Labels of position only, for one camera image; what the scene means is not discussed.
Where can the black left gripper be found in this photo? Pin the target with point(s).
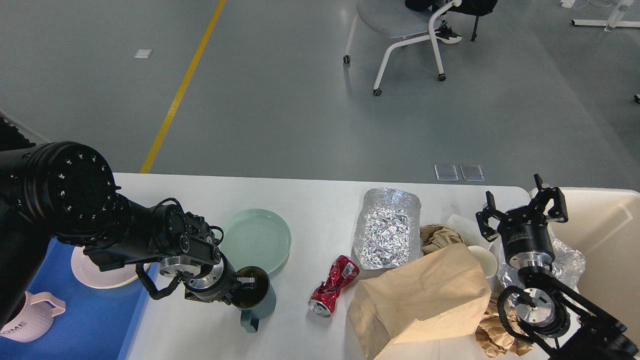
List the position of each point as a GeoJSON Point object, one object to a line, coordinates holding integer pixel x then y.
{"type": "Point", "coordinates": [208, 283]}

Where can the pink plate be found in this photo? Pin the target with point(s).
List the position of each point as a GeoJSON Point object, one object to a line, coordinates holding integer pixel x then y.
{"type": "Point", "coordinates": [89, 274]}

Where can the white grey office chair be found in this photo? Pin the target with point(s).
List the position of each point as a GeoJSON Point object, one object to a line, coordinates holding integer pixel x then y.
{"type": "Point", "coordinates": [396, 21]}

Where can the white stand base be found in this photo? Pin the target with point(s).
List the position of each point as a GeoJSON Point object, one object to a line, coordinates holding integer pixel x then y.
{"type": "Point", "coordinates": [615, 20]}

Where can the dark teal mug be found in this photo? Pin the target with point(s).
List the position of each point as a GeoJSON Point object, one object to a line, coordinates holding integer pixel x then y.
{"type": "Point", "coordinates": [255, 305]}

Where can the pink HOME mug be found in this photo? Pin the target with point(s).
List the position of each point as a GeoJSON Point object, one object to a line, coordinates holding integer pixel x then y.
{"type": "Point", "coordinates": [35, 316]}

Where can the crumpled brown paper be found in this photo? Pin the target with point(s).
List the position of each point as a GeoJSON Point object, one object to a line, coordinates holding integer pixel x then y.
{"type": "Point", "coordinates": [492, 337]}
{"type": "Point", "coordinates": [437, 236]}

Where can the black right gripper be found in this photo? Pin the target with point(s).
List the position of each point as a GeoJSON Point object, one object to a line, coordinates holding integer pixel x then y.
{"type": "Point", "coordinates": [525, 239]}

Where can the blue plastic tray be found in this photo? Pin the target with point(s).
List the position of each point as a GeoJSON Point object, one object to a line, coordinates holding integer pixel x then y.
{"type": "Point", "coordinates": [95, 323]}

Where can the crumpled brown paper upper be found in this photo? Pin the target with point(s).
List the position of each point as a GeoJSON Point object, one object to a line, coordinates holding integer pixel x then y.
{"type": "Point", "coordinates": [437, 236]}

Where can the black chair back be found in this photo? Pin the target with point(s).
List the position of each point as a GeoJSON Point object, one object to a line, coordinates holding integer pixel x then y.
{"type": "Point", "coordinates": [477, 8]}

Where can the crumpled brown paper lower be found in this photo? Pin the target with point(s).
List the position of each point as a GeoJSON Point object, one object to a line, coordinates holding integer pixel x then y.
{"type": "Point", "coordinates": [492, 337]}

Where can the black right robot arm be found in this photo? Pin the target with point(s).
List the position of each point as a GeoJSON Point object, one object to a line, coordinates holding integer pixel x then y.
{"type": "Point", "coordinates": [542, 310]}

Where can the crushed red soda can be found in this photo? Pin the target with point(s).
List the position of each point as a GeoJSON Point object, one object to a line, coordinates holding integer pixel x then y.
{"type": "Point", "coordinates": [342, 272]}

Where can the aluminium foil tray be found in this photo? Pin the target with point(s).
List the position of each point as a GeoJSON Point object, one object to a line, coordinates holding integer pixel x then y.
{"type": "Point", "coordinates": [387, 229]}

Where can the green plate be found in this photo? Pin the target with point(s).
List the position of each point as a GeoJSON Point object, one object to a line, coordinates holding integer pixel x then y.
{"type": "Point", "coordinates": [257, 237]}

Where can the clear plastic wrap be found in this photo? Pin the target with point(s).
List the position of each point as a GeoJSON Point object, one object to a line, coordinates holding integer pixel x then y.
{"type": "Point", "coordinates": [568, 266]}

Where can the brown paper bag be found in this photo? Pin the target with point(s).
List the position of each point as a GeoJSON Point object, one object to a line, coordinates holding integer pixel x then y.
{"type": "Point", "coordinates": [441, 295]}

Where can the white paper cup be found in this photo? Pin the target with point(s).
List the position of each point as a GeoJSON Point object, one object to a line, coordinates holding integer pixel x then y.
{"type": "Point", "coordinates": [487, 260]}

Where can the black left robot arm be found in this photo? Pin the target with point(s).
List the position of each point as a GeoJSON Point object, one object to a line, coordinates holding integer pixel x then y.
{"type": "Point", "coordinates": [66, 191]}

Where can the beige plastic bin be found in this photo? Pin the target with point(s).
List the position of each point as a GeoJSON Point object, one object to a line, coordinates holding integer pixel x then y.
{"type": "Point", "coordinates": [604, 225]}

